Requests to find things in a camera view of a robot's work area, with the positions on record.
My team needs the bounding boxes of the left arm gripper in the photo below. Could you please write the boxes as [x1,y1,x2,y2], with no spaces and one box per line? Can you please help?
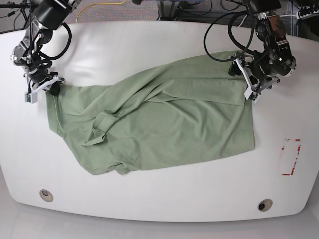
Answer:
[228,56,280,100]

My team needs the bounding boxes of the yellow cable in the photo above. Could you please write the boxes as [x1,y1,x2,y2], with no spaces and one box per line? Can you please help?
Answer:
[76,0,127,23]

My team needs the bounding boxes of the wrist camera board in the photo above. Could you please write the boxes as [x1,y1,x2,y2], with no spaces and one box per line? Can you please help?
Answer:
[249,94,260,102]
[24,93,31,103]

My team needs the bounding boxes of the white power strip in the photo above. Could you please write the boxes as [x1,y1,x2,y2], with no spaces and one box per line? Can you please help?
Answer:
[297,4,319,19]

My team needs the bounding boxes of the green polo shirt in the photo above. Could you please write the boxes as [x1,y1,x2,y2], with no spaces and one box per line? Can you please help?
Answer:
[46,55,255,175]

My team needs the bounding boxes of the left table cable grommet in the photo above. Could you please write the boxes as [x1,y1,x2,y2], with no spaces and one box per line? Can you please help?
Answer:
[39,189,53,203]

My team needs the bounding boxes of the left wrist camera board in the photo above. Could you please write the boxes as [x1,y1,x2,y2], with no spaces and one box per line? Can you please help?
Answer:
[249,94,260,102]

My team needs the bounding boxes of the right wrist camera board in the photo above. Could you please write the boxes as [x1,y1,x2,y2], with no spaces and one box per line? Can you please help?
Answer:
[24,93,31,103]

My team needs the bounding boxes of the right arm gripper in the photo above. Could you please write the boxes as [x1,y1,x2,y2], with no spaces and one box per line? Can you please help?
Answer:
[23,67,65,103]

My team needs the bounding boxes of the red tape rectangle marker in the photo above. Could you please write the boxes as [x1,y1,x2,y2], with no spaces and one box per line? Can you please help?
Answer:
[279,138,302,176]

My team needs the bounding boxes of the table cable grommet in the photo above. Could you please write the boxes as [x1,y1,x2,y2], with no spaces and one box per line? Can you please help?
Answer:
[39,189,53,203]
[257,199,273,212]

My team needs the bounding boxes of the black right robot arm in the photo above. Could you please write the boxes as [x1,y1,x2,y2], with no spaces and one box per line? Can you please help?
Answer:
[11,0,81,104]

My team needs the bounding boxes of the black tripod legs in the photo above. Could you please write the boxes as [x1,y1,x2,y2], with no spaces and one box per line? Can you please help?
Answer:
[0,0,40,34]

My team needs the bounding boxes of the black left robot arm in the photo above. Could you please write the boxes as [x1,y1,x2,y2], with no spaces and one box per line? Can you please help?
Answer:
[204,0,297,105]

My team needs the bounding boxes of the right table cable grommet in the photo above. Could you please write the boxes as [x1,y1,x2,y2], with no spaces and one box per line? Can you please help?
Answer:
[257,199,273,212]

